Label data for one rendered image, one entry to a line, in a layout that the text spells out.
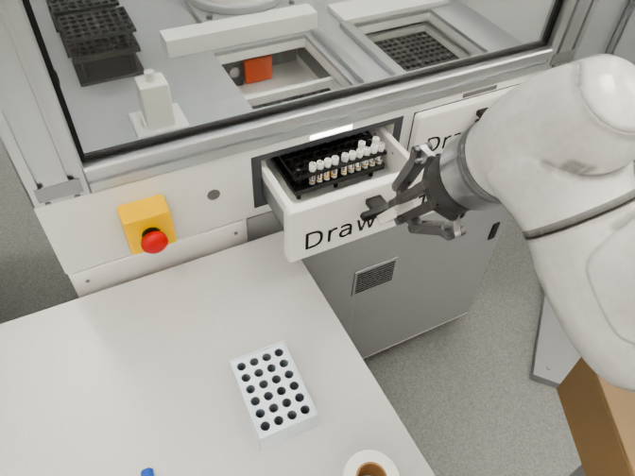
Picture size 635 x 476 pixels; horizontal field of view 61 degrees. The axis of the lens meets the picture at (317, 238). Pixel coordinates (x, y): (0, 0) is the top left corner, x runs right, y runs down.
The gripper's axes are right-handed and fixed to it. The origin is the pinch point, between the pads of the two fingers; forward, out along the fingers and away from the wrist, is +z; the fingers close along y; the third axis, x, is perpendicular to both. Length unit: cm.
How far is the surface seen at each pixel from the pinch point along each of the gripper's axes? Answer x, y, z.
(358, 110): -5.1, 18.9, 9.1
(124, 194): 34.9, 16.7, 11.9
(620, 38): -175, 45, 91
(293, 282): 13.5, -4.4, 17.6
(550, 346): -73, -51, 74
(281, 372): 23.0, -15.7, 5.4
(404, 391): -24, -46, 81
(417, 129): -17.0, 13.9, 13.1
